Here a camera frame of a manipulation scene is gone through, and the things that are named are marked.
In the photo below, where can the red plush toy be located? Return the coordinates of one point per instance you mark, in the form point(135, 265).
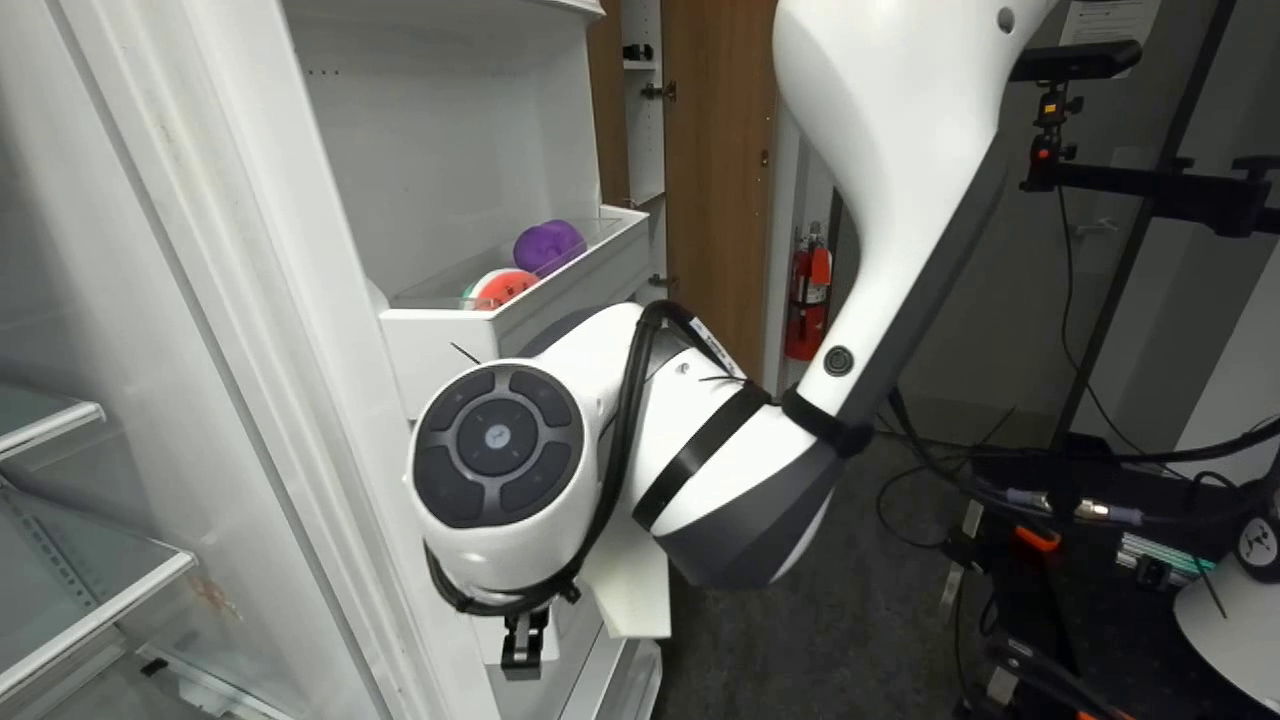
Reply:
point(505, 288)

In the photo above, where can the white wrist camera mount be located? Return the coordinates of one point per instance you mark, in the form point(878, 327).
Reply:
point(634, 587)

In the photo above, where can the purple plush toy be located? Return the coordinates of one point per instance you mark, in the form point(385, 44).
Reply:
point(544, 245)

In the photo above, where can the white fridge body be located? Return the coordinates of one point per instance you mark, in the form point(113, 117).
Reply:
point(82, 265)

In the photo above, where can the glass fridge shelf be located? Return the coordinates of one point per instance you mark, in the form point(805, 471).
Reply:
point(82, 600)
point(42, 426)

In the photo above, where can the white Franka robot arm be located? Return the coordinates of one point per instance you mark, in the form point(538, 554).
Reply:
point(720, 453)

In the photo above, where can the black equipment cart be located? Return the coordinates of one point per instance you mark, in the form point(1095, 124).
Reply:
point(1107, 587)

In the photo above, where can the white fridge door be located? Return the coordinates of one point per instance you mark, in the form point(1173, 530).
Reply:
point(335, 265)

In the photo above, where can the white round lamp shade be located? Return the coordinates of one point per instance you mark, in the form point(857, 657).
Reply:
point(1235, 625)

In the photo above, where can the black camera stand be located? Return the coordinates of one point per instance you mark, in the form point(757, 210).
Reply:
point(1173, 184)

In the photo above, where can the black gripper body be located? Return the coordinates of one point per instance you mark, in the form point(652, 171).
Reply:
point(526, 645)

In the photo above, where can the white fridge door bin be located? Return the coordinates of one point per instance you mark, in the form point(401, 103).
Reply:
point(455, 340)
point(640, 689)
point(604, 682)

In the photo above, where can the red fire extinguisher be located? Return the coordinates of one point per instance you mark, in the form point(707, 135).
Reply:
point(810, 292)

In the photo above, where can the brown wooden cabinet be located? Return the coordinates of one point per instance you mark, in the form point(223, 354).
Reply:
point(720, 173)

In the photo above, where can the black stereo camera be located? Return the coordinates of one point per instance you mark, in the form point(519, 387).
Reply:
point(1084, 61)

